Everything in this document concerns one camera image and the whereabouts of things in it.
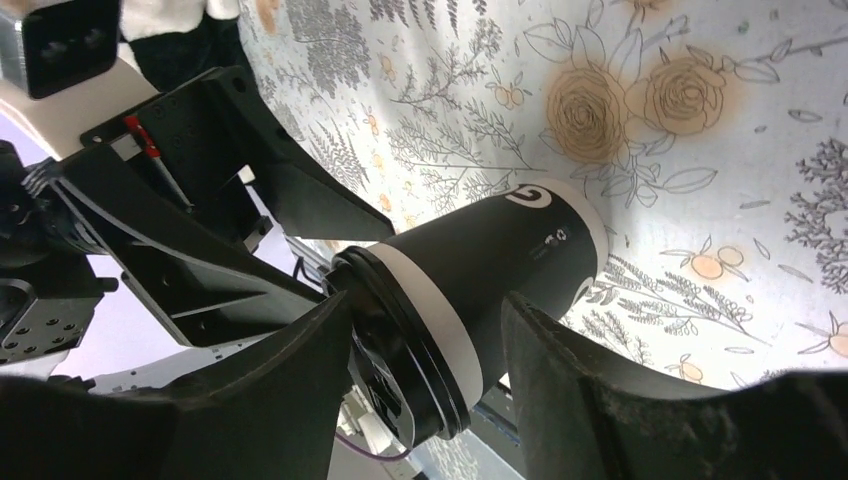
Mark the black white checkered blanket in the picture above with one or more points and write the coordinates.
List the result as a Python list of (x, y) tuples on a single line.
[(172, 41)]

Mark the floral patterned table mat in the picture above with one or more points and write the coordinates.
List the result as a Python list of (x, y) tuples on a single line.
[(711, 136)]

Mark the black paper coffee cup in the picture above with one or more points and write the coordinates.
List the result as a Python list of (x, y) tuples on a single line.
[(542, 239)]

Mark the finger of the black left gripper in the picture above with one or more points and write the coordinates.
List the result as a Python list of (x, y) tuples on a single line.
[(203, 289), (195, 140)]

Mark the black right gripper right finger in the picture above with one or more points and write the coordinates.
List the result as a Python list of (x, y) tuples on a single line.
[(585, 412)]

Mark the black plastic cup lid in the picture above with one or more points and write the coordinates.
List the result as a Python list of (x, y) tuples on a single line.
[(394, 360)]

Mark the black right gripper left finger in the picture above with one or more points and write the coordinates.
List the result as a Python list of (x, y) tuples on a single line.
[(266, 412)]

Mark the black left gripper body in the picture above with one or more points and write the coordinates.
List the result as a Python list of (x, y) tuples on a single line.
[(49, 291)]

